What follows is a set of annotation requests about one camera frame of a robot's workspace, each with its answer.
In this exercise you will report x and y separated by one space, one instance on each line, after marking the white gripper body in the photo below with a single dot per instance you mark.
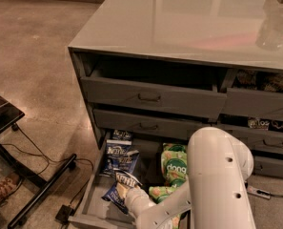
131 197

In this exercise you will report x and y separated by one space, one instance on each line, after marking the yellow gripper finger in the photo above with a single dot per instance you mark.
122 189

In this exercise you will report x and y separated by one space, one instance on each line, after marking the blue kettle chip bag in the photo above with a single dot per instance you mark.
127 161
121 135
112 195
113 151

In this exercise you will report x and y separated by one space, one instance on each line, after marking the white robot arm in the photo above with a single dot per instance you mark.
214 193

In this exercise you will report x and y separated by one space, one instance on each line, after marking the middle green Dang bag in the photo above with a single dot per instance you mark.
159 193

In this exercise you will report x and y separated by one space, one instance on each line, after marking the bottom left open drawer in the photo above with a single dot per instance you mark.
96 213

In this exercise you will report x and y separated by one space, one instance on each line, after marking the front green Dang bag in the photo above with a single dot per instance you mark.
174 223

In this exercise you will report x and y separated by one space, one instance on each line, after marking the rear green Dang bag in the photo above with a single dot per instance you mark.
174 167

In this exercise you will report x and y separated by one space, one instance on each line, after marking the backmost green Dang bag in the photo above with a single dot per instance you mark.
174 147

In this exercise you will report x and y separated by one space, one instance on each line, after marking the middle left grey drawer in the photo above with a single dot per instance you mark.
146 125

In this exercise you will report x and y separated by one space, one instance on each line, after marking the grey drawer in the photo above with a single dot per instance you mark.
152 97
259 140
269 167
254 103
146 125

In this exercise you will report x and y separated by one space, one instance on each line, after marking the top left grey drawer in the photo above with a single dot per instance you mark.
152 97

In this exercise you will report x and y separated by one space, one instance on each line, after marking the grey drawer cabinet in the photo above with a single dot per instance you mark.
197 44

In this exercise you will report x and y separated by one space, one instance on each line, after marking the bottom right grey drawer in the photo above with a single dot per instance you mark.
269 167

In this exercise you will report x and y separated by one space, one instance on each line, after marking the snack bags in middle right drawer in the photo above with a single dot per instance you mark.
265 124

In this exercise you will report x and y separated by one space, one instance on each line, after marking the middle right grey drawer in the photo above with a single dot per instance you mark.
259 140

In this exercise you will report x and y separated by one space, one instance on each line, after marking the top right grey drawer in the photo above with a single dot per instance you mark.
254 103

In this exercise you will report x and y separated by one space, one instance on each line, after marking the snacks in top right drawer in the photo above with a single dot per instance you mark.
253 80

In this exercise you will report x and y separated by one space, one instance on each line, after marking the black power adapter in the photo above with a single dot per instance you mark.
63 214

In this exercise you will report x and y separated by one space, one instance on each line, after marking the white power strip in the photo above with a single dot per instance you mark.
258 192

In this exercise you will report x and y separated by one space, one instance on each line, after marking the brown shoe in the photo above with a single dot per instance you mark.
8 185

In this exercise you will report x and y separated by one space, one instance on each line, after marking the black rolling stand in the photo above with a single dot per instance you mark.
9 115

